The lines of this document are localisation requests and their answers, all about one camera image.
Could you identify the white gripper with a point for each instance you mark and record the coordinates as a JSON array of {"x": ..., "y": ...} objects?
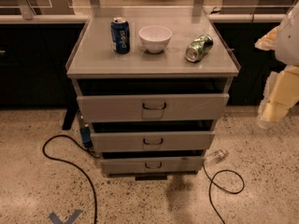
[{"x": 288, "y": 42}]

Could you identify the blue Pepsi can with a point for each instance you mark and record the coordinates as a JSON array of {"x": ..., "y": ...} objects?
[{"x": 120, "y": 33}]

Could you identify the grey top drawer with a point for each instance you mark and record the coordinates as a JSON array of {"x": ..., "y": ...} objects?
[{"x": 152, "y": 107}]

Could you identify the grey drawer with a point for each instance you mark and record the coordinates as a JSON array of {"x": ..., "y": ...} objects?
[
  {"x": 151, "y": 165},
  {"x": 113, "y": 142},
  {"x": 152, "y": 107}
]

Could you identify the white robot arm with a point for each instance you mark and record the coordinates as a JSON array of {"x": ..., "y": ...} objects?
[{"x": 287, "y": 44}]

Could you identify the grey drawer cabinet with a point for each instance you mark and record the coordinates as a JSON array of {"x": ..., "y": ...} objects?
[{"x": 98, "y": 70}]

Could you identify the grey middle drawer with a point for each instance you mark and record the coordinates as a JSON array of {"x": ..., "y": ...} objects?
[{"x": 113, "y": 142}]

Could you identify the grey bottom drawer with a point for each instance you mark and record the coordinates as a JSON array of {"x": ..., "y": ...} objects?
[{"x": 151, "y": 165}]

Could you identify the crushed green soda can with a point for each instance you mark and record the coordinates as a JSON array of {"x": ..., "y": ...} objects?
[{"x": 199, "y": 48}]

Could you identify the white bowl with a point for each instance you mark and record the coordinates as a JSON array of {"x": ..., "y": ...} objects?
[{"x": 155, "y": 38}]

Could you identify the blue power adapter box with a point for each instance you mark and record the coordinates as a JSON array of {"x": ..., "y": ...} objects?
[{"x": 86, "y": 137}]

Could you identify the black table leg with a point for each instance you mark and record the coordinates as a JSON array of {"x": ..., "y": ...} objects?
[{"x": 69, "y": 117}]

